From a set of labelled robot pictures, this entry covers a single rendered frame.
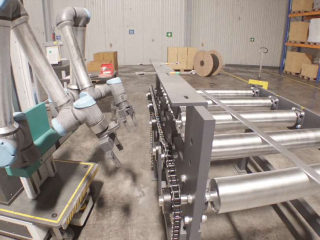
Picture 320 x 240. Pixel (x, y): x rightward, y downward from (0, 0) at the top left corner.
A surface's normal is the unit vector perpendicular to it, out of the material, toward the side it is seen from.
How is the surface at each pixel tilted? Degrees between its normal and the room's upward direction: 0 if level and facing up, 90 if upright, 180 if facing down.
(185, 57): 90
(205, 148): 90
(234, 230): 0
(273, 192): 65
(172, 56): 90
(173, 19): 90
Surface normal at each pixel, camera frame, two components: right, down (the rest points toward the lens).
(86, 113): 0.34, 0.36
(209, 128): 0.10, 0.38
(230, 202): 0.09, 0.05
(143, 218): 0.00, -0.92
